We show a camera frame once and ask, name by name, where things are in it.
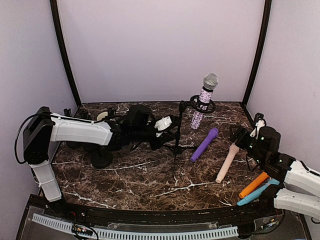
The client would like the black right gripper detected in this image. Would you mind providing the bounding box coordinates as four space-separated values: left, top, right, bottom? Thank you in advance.
230 124 267 167

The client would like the pink toy microphone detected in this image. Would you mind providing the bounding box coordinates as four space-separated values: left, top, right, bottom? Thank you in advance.
215 143 240 184

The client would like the purple toy microphone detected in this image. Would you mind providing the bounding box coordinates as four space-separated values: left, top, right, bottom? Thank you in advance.
190 127 219 163

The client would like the black tripod mic stand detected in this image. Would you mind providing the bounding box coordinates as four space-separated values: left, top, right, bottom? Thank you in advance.
162 94 216 176

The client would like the black round-base purple mic stand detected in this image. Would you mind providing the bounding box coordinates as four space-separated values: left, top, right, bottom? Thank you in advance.
107 107 117 119

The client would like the silver glitter microphone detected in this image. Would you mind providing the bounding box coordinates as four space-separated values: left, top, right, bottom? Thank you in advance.
190 72 219 130

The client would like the orange toy microphone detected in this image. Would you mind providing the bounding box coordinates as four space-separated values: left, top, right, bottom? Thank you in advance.
238 172 269 199

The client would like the black round-base pink mic stand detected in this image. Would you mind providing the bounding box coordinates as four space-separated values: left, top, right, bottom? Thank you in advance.
90 147 113 169

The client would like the blue toy microphone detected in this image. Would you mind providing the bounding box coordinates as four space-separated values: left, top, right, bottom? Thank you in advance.
236 178 280 206

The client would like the black round-base orange mic stand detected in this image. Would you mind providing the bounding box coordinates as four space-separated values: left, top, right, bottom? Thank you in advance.
63 108 72 117

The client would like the black round-base blue mic stand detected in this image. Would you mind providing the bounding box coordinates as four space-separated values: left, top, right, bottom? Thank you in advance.
80 111 92 121

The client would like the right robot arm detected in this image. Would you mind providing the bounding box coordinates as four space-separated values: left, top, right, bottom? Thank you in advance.
229 125 320 224

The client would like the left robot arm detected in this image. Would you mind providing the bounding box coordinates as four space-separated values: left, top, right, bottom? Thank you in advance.
16 104 179 218

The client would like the cream ceramic mug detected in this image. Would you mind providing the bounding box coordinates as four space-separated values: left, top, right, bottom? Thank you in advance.
96 111 110 122

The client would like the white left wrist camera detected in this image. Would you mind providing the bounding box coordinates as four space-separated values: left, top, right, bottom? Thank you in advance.
154 115 179 138

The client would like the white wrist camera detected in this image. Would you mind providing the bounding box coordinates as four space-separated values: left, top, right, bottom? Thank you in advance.
250 112 267 139
154 115 179 138

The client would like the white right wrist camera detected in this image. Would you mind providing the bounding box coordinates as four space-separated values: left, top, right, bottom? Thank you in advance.
250 112 267 139

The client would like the black front frame rail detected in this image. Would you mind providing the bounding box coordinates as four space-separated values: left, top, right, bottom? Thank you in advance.
27 194 286 230

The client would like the black right corner post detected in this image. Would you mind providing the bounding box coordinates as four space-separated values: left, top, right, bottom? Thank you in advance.
242 0 272 108

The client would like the black corner post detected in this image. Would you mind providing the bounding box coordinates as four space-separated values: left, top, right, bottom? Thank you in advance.
242 0 272 108
49 0 82 108

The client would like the white slotted cable duct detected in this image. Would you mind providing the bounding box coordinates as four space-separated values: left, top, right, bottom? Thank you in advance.
31 213 239 240

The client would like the black left corner post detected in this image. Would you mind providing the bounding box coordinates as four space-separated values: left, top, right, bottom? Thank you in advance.
49 0 82 108

